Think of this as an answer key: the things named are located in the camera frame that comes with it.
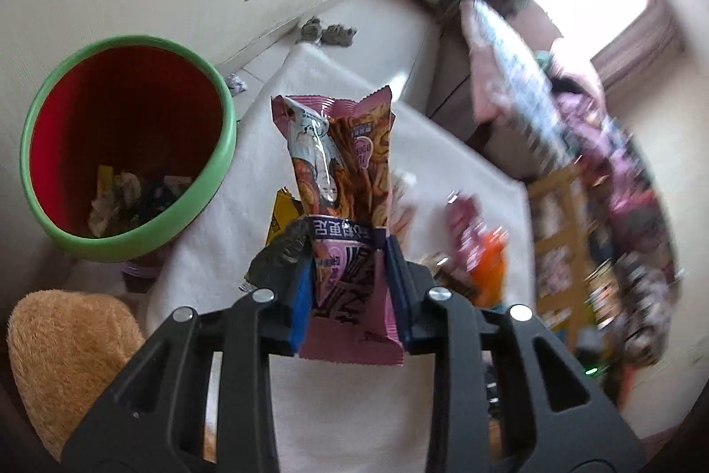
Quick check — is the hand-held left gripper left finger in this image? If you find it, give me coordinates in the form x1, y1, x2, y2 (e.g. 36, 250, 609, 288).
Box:
61, 257, 316, 473

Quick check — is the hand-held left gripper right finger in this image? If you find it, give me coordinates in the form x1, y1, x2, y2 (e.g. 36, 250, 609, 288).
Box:
382, 232, 646, 473

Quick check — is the small pink foil wrapper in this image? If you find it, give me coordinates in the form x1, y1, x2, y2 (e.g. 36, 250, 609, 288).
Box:
446, 190, 488, 274

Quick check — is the pink noodle snack bag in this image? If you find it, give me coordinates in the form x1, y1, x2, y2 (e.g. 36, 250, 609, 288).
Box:
270, 86, 408, 367

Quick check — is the red bin with green rim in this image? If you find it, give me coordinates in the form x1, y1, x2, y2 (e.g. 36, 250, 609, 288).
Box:
20, 35, 238, 264

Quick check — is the dark grey crumpled wrapper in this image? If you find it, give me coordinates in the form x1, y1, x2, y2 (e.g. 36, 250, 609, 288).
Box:
244, 221, 311, 293

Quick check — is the white pink wrapper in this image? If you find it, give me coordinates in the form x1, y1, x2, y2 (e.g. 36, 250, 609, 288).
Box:
388, 171, 419, 235

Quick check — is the yellow packet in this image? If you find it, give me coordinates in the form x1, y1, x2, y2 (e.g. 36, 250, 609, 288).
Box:
267, 188, 305, 246

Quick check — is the orange packet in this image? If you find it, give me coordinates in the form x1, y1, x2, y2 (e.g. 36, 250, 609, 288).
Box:
471, 228, 509, 308

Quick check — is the white towel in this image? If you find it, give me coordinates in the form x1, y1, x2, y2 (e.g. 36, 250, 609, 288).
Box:
147, 43, 535, 473

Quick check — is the heap of discarded wrappers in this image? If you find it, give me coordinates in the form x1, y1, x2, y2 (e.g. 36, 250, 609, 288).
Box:
89, 165, 195, 235

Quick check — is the purple jacket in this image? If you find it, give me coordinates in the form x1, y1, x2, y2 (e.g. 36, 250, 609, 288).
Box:
554, 90, 682, 368

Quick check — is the pink bed sheet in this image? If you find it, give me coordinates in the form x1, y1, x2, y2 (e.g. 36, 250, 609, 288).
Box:
460, 0, 510, 125

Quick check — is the orange plush cushion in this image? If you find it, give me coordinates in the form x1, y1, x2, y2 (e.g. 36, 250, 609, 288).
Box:
8, 290, 148, 460

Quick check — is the blue plaid quilt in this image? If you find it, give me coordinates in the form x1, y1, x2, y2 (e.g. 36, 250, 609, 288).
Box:
460, 0, 577, 164

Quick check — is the pink pillow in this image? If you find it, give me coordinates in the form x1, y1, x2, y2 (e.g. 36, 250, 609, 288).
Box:
548, 38, 607, 113

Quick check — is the patterned curtain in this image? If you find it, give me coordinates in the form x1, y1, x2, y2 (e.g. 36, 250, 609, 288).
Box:
590, 2, 688, 86

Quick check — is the wooden frame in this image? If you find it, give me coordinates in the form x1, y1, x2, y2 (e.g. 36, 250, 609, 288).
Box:
526, 168, 599, 330

